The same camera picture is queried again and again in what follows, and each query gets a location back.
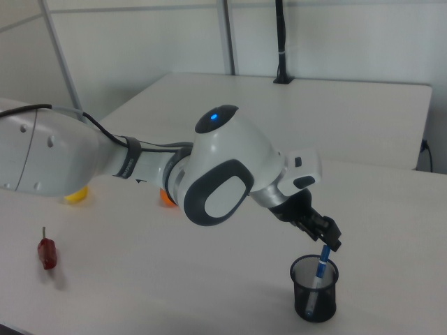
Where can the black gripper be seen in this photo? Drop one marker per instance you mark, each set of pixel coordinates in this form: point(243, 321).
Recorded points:
point(297, 209)

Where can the blue white marker pen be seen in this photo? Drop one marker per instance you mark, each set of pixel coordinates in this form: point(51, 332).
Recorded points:
point(320, 270)

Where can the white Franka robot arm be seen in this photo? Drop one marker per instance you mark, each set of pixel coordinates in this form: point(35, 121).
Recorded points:
point(223, 164)

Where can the black mesh pen cup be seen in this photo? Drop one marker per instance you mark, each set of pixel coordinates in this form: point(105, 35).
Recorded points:
point(300, 300)

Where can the white adjacent table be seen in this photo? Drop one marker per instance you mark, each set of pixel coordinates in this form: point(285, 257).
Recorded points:
point(314, 115)

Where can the orange mandarin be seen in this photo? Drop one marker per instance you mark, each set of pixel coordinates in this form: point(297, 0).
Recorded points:
point(167, 200)

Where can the black pole with base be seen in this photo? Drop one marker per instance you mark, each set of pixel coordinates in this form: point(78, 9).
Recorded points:
point(281, 42)

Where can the red chili pepper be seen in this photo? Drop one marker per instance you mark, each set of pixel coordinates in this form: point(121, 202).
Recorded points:
point(47, 254)

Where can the thin grey partition post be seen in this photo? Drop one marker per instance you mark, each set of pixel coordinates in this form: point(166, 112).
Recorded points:
point(63, 59)

